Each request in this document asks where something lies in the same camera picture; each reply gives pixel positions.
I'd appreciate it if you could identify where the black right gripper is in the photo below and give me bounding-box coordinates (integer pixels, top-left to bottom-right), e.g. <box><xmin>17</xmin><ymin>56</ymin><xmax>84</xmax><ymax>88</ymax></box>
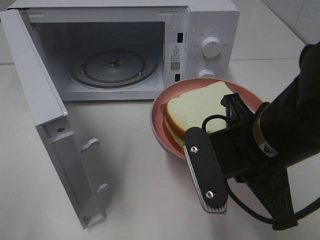
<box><xmin>208</xmin><ymin>93</ymin><xmax>268</xmax><ymax>183</ymax></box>

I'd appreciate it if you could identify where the pink round plate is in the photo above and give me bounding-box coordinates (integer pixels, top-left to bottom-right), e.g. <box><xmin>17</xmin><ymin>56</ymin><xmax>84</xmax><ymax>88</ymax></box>
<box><xmin>150</xmin><ymin>77</ymin><xmax>263</xmax><ymax>161</ymax></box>

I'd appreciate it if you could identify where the white bread sandwich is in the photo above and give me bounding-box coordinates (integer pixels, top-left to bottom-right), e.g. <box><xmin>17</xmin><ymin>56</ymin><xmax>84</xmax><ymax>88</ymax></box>
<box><xmin>163</xmin><ymin>81</ymin><xmax>234</xmax><ymax>147</ymax></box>

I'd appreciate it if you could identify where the white microwave door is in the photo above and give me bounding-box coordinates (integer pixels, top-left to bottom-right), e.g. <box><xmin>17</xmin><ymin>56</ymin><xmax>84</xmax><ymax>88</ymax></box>
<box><xmin>0</xmin><ymin>9</ymin><xmax>108</xmax><ymax>229</ymax></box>

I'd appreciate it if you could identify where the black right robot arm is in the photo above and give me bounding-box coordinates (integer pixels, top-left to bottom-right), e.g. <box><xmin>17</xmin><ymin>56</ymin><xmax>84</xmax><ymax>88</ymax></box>
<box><xmin>209</xmin><ymin>44</ymin><xmax>320</xmax><ymax>231</ymax></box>

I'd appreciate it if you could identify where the lower white timer knob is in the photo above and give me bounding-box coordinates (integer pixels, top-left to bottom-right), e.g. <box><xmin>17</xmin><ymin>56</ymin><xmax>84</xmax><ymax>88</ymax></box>
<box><xmin>198</xmin><ymin>69</ymin><xmax>216</xmax><ymax>78</ymax></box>

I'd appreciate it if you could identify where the upper white power knob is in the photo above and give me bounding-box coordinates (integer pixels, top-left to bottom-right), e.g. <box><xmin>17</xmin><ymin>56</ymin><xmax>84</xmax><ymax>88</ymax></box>
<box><xmin>201</xmin><ymin>36</ymin><xmax>222</xmax><ymax>58</ymax></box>

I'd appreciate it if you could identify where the white warning label sticker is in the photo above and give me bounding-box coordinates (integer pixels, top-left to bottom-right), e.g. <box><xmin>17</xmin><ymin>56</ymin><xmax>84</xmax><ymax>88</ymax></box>
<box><xmin>169</xmin><ymin>44</ymin><xmax>182</xmax><ymax>73</ymax></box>

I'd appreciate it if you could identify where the white microwave oven body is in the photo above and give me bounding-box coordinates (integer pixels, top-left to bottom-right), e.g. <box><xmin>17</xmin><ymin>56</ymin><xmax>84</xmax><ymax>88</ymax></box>
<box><xmin>6</xmin><ymin>0</ymin><xmax>240</xmax><ymax>101</ymax></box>

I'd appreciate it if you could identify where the glass microwave turntable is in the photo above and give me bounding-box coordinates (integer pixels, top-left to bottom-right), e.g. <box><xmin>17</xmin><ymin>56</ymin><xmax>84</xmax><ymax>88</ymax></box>
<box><xmin>69</xmin><ymin>48</ymin><xmax>159</xmax><ymax>89</ymax></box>

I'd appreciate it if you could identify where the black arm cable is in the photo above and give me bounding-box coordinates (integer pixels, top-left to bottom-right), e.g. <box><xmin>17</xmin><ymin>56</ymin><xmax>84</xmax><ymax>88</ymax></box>
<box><xmin>201</xmin><ymin>114</ymin><xmax>320</xmax><ymax>225</ymax></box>

